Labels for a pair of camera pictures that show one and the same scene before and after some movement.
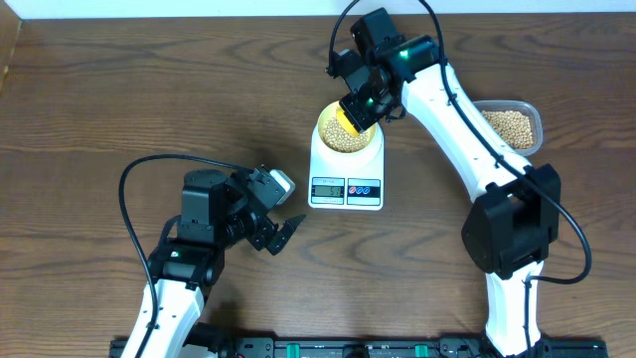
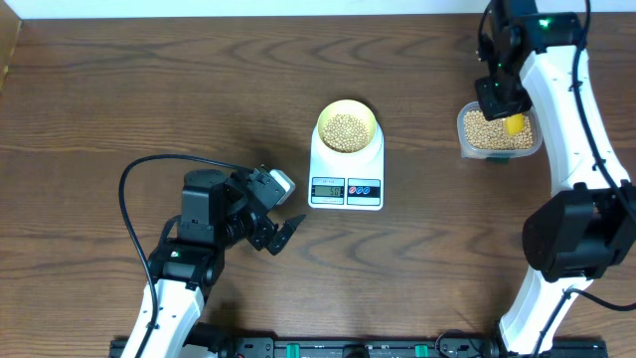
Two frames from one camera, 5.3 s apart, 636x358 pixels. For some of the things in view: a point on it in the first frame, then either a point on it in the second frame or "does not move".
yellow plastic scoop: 346,124 → 515,123
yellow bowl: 338,133 does not move
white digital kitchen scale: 346,182 does not move
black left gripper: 265,231 does not move
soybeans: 513,127 does not move
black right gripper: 360,119 → 491,108
